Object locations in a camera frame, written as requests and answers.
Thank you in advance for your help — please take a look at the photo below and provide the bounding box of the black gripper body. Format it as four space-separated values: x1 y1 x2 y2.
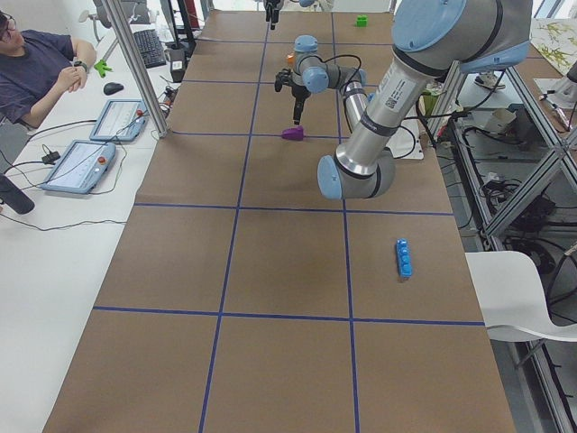
263 0 282 22
274 68 311 105

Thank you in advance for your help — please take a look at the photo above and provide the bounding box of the purple trapezoid block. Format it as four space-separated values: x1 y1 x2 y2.
281 125 305 141

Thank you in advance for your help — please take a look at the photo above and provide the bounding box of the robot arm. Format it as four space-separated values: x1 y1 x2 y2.
275 0 532 199
262 0 334 30

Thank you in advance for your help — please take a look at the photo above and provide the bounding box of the green brick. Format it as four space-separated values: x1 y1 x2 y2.
355 14 368 27

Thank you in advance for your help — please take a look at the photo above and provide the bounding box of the black keyboard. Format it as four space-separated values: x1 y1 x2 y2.
133 29 166 69

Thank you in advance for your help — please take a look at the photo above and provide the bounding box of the black computer mouse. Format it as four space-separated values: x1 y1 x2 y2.
103 82 124 96

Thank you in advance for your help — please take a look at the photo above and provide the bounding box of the green toy figure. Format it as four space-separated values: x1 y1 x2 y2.
94 60 113 78

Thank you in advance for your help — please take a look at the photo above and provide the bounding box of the far teach pendant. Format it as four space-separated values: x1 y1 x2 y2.
89 99 147 142

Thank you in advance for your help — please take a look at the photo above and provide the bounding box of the teach pendant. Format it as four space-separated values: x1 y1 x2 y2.
40 140 116 195
89 99 147 142

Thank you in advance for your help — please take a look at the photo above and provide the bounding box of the long blue brick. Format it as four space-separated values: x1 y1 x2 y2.
396 238 413 279

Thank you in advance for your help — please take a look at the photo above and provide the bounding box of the near teach pendant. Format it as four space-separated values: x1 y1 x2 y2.
40 140 116 195

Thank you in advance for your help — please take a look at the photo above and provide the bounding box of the seated person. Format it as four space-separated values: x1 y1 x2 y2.
1 13 96 129

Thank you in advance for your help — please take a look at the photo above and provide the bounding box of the white chair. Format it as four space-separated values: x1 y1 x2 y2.
465 251 576 343

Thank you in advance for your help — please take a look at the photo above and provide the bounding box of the aluminium frame post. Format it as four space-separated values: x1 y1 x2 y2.
103 0 168 138

